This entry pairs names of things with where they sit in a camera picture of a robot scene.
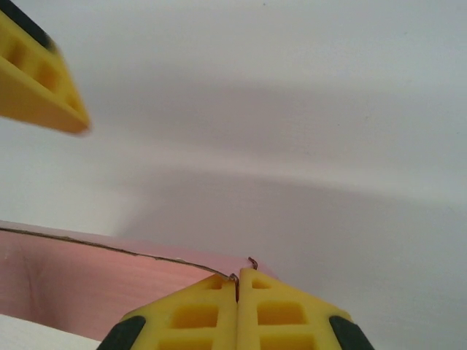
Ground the pink paper box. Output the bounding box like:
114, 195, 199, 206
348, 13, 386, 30
0, 219, 282, 342

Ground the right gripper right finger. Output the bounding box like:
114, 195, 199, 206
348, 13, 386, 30
236, 268, 373, 350

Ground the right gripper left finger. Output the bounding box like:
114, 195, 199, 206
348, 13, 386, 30
96, 273, 240, 350

